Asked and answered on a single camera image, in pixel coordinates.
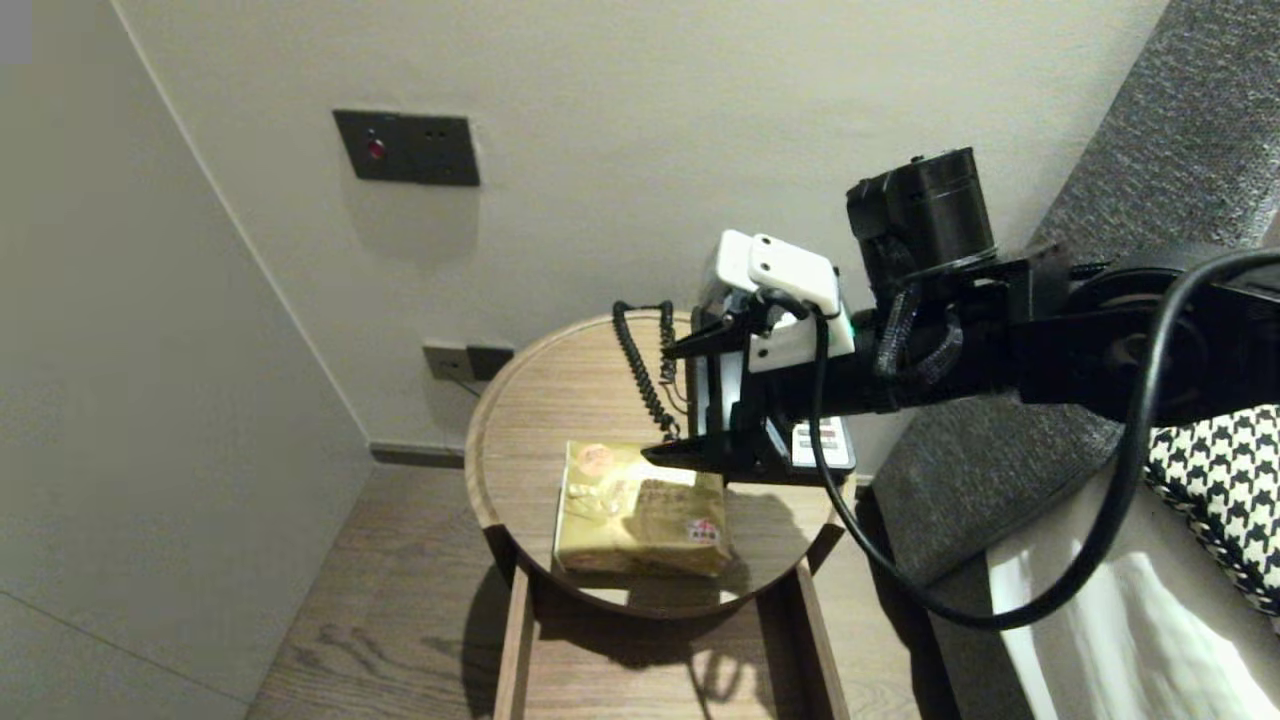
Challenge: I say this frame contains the curved wooden table drawer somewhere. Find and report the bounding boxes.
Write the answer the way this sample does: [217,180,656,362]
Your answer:
[492,558,853,720]

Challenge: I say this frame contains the black braided cable sleeve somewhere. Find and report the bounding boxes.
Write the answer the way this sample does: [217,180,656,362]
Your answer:
[873,283,967,389]

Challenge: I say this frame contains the grey fabric headboard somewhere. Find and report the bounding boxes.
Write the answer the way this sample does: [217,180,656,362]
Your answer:
[870,0,1280,593]

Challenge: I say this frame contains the dark wall switch panel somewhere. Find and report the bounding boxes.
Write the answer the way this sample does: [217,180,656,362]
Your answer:
[333,110,481,188]

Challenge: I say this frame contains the white bed sheet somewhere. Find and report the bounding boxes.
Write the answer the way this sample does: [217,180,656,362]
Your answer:
[985,478,1280,720]

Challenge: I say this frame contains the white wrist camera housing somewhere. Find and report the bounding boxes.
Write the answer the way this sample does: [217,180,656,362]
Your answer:
[700,229,857,377]

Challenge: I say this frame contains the gold tissue pack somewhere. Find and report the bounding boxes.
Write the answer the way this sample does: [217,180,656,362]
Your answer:
[552,441,737,579]

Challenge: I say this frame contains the round wooden side table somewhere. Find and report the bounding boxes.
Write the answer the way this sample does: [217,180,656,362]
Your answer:
[464,312,859,623]

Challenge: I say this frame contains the black and white desk phone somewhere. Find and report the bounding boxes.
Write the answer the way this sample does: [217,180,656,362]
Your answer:
[688,308,858,488]

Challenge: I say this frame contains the black coiled telephone cord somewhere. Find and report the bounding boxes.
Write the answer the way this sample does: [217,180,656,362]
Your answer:
[612,300,693,444]

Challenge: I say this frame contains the grey upholstered bed base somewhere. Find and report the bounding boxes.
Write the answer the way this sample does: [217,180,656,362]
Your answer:
[925,560,1043,720]

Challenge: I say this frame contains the black white houndstooth pillow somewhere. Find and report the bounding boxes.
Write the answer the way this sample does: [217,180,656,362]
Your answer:
[1143,404,1280,617]

